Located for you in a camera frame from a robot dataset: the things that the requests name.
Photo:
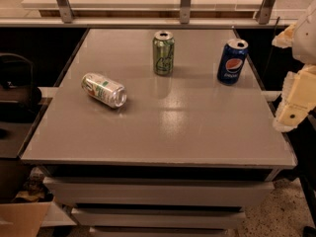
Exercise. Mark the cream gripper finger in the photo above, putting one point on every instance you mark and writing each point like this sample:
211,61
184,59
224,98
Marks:
284,39
298,99

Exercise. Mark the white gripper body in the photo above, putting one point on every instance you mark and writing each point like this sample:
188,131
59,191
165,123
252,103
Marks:
306,39

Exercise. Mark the silver green 7up can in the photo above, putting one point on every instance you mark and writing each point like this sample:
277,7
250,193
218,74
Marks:
105,90

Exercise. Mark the blue Pepsi can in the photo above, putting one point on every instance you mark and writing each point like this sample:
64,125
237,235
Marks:
232,61

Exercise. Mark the green soda can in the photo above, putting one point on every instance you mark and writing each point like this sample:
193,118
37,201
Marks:
163,52

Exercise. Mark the grey drawer cabinet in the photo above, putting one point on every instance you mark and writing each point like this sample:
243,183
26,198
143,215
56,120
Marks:
183,157

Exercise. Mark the black chair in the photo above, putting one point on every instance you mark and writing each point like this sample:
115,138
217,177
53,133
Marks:
19,95

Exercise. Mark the cardboard box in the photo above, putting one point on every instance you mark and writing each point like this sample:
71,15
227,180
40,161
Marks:
22,219

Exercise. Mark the metal railing frame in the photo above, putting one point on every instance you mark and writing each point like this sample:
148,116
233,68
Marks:
151,14

